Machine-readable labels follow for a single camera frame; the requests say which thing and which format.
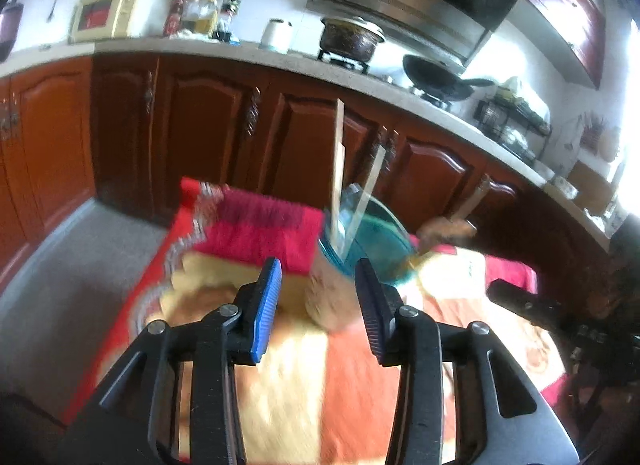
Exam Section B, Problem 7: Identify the steel range hood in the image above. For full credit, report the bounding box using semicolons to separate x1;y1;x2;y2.
307;0;519;66

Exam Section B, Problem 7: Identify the dark kitchen appliance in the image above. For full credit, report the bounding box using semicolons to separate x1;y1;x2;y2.
0;0;25;63

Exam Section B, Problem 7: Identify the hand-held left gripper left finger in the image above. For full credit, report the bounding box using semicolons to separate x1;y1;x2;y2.
97;257;282;465

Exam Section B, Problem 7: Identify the dark cooking pot with lid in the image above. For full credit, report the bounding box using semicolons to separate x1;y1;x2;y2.
318;16;387;63

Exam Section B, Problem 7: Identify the teal glass cup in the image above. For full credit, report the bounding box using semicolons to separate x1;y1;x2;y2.
305;184;418;331

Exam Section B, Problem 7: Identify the yellow cap bottle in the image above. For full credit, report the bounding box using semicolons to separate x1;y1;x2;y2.
220;0;245;38

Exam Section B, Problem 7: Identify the small clear bottle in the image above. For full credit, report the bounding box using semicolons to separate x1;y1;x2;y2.
182;0;201;33

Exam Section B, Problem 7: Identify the brass metal spoon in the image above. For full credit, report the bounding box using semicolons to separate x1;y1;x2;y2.
407;217;478;271

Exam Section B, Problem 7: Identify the black wok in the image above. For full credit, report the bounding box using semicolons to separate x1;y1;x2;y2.
402;54;496;100

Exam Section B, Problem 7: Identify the gas stove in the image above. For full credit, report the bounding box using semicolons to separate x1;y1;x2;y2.
315;47;466;110

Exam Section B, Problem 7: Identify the wooden cutting board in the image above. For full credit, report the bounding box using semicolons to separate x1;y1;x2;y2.
567;160;618;210

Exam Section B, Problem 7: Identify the black dish rack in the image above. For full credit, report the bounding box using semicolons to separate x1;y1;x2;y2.
475;77;553;160

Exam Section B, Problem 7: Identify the cream microwave oven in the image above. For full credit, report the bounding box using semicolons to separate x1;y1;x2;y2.
69;0;173;44

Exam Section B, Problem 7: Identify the red orange printed blanket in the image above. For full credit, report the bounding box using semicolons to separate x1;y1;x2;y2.
65;177;571;465

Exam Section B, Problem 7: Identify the red wooden wall cabinet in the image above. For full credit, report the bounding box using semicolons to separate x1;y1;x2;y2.
460;0;607;88

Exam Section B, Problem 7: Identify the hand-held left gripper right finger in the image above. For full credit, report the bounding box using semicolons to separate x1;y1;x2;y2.
353;258;543;465

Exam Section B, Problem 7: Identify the wall chopstick holder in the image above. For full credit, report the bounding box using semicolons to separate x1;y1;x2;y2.
580;115;621;160

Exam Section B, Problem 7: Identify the dark red label bottle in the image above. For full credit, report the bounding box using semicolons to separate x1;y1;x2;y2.
164;0;187;36

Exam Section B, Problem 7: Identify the red wooden base cabinet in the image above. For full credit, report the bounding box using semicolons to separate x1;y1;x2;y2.
0;52;613;296

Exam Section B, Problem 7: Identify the cooking oil bottle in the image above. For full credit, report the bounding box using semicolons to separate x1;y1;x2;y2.
197;0;221;36

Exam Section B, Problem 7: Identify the white electric kettle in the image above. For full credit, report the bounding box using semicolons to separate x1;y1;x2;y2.
260;18;293;53

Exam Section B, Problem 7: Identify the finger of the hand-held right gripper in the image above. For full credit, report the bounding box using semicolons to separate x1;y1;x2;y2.
487;279;571;341

